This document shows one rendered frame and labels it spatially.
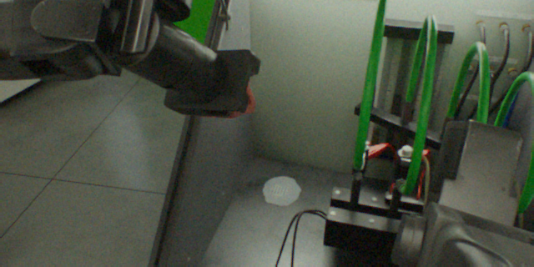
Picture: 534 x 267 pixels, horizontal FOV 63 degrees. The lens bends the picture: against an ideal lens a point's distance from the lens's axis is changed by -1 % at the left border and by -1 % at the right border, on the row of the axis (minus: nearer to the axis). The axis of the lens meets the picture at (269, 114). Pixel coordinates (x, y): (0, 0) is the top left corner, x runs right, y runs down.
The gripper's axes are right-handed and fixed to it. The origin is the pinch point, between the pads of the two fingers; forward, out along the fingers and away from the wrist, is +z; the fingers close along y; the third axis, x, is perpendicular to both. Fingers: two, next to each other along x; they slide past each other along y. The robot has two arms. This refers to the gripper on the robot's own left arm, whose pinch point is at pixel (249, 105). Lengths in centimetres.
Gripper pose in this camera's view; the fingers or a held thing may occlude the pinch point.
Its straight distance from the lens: 53.7
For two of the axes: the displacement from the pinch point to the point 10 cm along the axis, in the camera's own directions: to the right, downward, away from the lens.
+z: 4.7, 2.9, 8.3
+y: -8.6, -0.4, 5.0
